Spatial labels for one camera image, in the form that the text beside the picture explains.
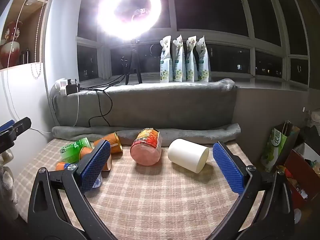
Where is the green paper bag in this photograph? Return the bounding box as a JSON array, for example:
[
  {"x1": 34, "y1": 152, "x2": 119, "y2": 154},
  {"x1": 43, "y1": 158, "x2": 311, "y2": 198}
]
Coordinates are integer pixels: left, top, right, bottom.
[{"x1": 260, "y1": 122, "x2": 301, "y2": 173}]

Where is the red instant noodle cup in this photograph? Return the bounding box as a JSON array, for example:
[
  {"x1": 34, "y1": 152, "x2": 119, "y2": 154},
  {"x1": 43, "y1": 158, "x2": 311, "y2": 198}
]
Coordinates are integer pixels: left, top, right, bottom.
[{"x1": 130, "y1": 128, "x2": 163, "y2": 166}]

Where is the black tripod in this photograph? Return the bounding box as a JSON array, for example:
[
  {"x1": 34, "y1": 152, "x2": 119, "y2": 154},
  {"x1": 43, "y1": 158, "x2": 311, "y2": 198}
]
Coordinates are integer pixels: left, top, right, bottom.
[{"x1": 121, "y1": 39, "x2": 143, "y2": 85}]

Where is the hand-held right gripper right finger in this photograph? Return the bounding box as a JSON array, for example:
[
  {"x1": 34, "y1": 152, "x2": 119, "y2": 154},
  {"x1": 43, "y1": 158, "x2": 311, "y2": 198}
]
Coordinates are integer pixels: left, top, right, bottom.
[{"x1": 212, "y1": 141, "x2": 295, "y2": 240}]

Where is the rolled grey blanket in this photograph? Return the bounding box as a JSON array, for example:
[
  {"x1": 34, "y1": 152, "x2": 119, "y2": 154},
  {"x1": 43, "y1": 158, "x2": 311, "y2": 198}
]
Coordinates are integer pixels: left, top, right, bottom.
[{"x1": 51, "y1": 123, "x2": 241, "y2": 146}]

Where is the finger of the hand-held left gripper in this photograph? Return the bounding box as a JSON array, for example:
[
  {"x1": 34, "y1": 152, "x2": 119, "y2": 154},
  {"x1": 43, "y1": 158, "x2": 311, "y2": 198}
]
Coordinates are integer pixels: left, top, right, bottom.
[{"x1": 0, "y1": 117, "x2": 32, "y2": 143}]

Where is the white cup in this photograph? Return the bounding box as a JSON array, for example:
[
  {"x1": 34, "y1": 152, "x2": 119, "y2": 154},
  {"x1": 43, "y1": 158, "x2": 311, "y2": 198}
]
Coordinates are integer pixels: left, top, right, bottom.
[{"x1": 168, "y1": 138, "x2": 210, "y2": 174}]

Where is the white green snack bag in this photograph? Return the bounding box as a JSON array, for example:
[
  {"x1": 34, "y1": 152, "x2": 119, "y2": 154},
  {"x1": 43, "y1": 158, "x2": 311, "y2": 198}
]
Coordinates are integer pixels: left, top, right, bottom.
[
  {"x1": 185, "y1": 35, "x2": 199, "y2": 82},
  {"x1": 172, "y1": 35, "x2": 186, "y2": 82},
  {"x1": 196, "y1": 35, "x2": 211, "y2": 83},
  {"x1": 159, "y1": 36, "x2": 174, "y2": 83}
]

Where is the white power strip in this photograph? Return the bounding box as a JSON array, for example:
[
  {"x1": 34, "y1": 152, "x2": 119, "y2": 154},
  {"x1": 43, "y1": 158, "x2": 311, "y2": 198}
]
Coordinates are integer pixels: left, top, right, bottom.
[{"x1": 55, "y1": 78, "x2": 81, "y2": 96}]

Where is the white bead chain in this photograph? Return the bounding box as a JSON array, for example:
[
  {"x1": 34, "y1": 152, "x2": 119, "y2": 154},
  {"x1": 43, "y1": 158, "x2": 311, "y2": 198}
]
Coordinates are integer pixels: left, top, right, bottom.
[{"x1": 30, "y1": 4, "x2": 45, "y2": 77}]

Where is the red box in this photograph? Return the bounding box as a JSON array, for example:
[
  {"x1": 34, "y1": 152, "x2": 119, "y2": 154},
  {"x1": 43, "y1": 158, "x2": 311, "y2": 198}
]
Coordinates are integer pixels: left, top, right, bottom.
[{"x1": 283, "y1": 149, "x2": 320, "y2": 207}]

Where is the red white vase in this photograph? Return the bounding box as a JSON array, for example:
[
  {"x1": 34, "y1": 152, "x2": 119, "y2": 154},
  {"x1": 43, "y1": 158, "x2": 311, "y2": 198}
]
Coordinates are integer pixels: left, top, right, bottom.
[{"x1": 0, "y1": 21, "x2": 23, "y2": 68}]

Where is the white cable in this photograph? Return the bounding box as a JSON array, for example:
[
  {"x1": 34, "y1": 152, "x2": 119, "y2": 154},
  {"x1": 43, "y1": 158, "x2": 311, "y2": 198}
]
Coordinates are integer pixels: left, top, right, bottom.
[{"x1": 6, "y1": 0, "x2": 52, "y2": 133}]

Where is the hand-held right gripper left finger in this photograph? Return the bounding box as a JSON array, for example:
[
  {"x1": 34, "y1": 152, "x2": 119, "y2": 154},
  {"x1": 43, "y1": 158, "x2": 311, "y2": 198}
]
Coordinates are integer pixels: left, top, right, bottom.
[{"x1": 27, "y1": 139, "x2": 118, "y2": 240}]

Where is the checked cloth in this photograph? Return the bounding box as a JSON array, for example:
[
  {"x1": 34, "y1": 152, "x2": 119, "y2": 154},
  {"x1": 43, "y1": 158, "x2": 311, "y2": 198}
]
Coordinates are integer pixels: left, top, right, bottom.
[{"x1": 12, "y1": 137, "x2": 266, "y2": 233}]

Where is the black cable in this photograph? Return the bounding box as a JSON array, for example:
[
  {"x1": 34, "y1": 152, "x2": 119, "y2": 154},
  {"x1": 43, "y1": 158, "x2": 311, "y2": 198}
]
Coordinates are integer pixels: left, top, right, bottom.
[{"x1": 78, "y1": 74, "x2": 128, "y2": 128}]

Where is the ring light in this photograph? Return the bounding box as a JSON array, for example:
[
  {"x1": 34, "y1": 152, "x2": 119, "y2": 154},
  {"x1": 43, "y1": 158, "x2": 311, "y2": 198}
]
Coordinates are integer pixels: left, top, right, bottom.
[{"x1": 96, "y1": 0, "x2": 163, "y2": 41}]

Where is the white plush toy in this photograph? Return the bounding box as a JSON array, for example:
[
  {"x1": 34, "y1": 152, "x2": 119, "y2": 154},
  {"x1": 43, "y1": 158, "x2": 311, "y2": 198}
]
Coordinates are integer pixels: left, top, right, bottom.
[{"x1": 0, "y1": 149, "x2": 18, "y2": 221}]

